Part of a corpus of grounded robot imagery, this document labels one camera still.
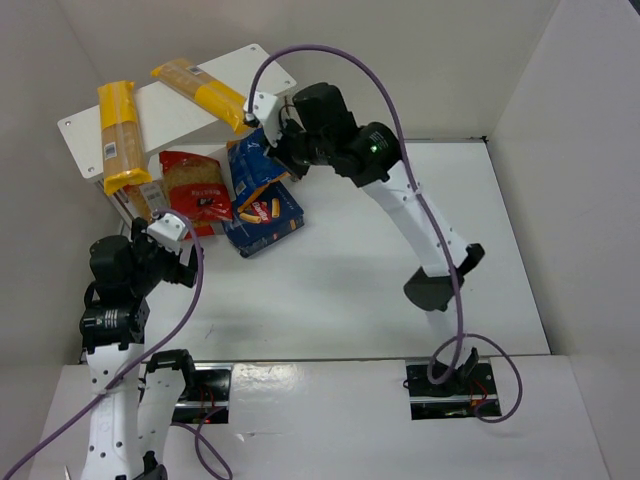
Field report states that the dark blue Barilla pasta box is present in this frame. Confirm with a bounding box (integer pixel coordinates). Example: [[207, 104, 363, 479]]
[[222, 182, 304, 258]]

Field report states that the red pasta bag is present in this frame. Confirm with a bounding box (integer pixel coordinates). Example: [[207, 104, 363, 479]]
[[124, 151, 233, 236]]

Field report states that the yellow spaghetti bag on shelf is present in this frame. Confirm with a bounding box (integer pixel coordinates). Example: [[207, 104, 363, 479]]
[[97, 80, 152, 196]]

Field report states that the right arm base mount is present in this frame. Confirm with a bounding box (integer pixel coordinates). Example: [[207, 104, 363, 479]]
[[403, 360, 502, 421]]

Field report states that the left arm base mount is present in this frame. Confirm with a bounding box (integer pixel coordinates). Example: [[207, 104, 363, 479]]
[[172, 362, 233, 426]]

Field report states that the yellow spaghetti bag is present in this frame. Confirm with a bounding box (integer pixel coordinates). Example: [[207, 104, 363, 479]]
[[151, 58, 249, 135], [97, 80, 152, 196]]

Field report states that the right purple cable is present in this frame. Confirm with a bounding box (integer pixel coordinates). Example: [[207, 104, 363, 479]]
[[248, 44, 525, 424]]

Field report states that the white two-tier shelf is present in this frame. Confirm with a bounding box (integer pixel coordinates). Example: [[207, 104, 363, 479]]
[[57, 43, 302, 251]]

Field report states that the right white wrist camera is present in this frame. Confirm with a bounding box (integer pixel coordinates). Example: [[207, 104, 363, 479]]
[[244, 91, 285, 148]]

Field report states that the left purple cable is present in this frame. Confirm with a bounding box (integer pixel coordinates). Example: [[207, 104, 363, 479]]
[[4, 209, 232, 480]]

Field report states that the purple cable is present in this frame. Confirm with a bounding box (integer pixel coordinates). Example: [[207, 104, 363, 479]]
[[4, 209, 232, 480], [248, 44, 525, 424]]

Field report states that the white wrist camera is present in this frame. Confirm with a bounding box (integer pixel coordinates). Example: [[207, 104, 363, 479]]
[[244, 91, 285, 148], [146, 213, 188, 254]]

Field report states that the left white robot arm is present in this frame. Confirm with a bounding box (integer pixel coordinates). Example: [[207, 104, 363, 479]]
[[80, 213, 198, 479]]

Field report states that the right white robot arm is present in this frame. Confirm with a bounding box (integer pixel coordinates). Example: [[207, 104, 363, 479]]
[[250, 82, 485, 387]]

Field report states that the blue pasta bag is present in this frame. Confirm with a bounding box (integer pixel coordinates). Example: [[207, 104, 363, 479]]
[[226, 129, 289, 213]]

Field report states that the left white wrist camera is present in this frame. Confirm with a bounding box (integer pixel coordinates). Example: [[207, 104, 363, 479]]
[[146, 213, 188, 254]]

